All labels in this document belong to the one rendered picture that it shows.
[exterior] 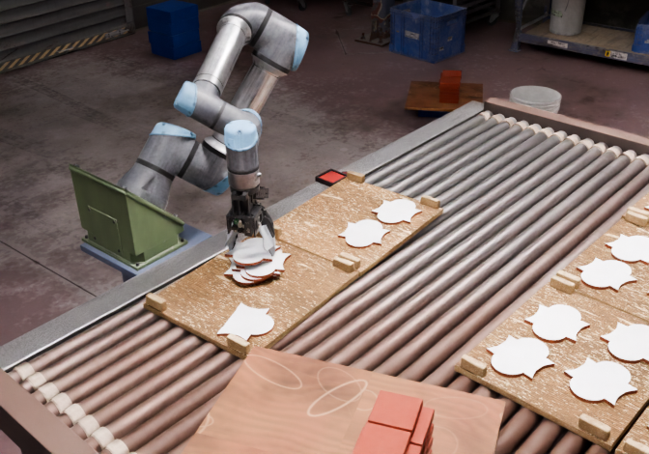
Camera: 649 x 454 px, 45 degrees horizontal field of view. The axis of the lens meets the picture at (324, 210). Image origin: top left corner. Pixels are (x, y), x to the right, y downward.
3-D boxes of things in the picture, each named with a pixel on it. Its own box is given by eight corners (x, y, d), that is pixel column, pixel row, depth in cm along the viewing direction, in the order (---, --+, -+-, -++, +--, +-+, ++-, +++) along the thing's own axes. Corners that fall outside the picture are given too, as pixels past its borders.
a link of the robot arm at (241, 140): (258, 117, 184) (255, 131, 176) (261, 158, 189) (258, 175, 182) (225, 117, 184) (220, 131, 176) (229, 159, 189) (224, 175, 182)
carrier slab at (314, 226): (259, 235, 218) (258, 230, 217) (347, 181, 246) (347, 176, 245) (360, 277, 199) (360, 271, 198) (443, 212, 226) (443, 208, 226)
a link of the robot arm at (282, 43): (177, 171, 230) (268, 6, 221) (221, 194, 234) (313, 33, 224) (175, 181, 219) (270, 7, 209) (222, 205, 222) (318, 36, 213)
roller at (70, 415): (52, 429, 161) (48, 412, 158) (529, 132, 285) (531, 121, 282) (66, 442, 158) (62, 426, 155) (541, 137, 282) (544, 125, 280)
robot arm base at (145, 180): (105, 181, 216) (122, 149, 217) (133, 196, 230) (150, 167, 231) (146, 200, 210) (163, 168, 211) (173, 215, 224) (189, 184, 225)
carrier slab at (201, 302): (143, 307, 189) (142, 302, 188) (256, 236, 217) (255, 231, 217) (250, 363, 170) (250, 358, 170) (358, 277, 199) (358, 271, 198)
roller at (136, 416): (79, 454, 155) (76, 437, 152) (554, 140, 279) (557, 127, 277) (94, 468, 152) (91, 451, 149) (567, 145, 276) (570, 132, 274)
